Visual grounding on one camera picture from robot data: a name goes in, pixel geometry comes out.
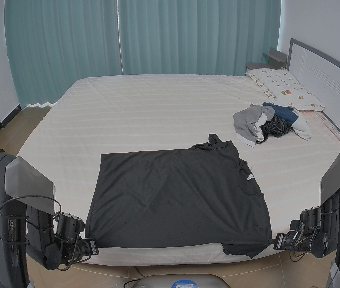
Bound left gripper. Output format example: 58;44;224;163
83;237;100;257

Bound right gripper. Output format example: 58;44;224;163
273;233;292;251

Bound black T-shirt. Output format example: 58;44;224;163
84;134;273;259

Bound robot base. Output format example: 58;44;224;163
130;273;230;288

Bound pile of clothes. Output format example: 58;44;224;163
233;102;312;148

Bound bed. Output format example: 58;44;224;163
17;38;340;266

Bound white printed pillow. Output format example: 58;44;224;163
244;68;325;112

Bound grey bedside table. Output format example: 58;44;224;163
246;47;288;71

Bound blue-green curtain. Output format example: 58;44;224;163
117;0;283;76
5;0;124;109

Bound black cable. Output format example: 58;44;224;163
0;195;62;241
124;267;143;288

